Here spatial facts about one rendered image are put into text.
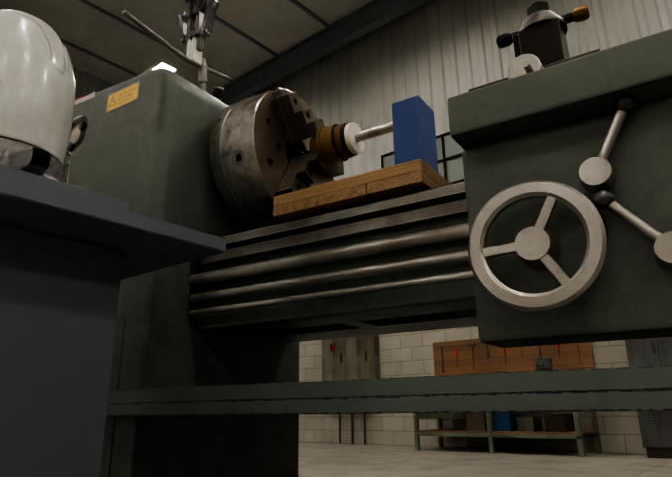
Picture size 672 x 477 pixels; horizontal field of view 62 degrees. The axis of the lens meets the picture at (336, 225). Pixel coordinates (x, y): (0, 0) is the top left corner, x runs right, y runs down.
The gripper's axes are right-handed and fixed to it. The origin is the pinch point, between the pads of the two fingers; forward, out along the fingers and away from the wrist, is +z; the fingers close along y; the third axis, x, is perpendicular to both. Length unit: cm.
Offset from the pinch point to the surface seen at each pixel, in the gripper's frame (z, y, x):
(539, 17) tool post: 25, 81, 0
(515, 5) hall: -515, -53, 684
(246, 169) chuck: 37.4, 20.2, -1.5
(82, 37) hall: -627, -828, 442
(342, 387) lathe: 83, 53, -18
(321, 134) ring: 28.8, 32.7, 8.0
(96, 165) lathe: 32.5, -13.3, -13.8
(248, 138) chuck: 31.7, 22.2, -3.5
